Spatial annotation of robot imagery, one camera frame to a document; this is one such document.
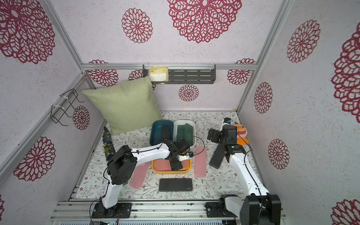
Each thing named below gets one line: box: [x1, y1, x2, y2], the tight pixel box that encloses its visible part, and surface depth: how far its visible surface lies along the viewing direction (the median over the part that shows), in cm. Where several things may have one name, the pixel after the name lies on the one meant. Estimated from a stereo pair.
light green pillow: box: [81, 75, 163, 135], surface depth 89 cm
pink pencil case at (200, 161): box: [194, 145, 207, 178], surface depth 91 cm
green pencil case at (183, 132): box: [176, 123, 189, 143], surface depth 106 cm
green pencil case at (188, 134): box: [183, 123, 194, 147], surface depth 105 cm
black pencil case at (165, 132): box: [161, 125, 171, 143], surface depth 111 cm
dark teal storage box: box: [150, 120, 174, 146], surface depth 108 cm
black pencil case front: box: [158, 178, 194, 192], surface depth 83 cm
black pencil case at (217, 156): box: [209, 143, 225, 170], surface depth 93 cm
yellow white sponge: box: [148, 66, 169, 82], surface depth 92 cm
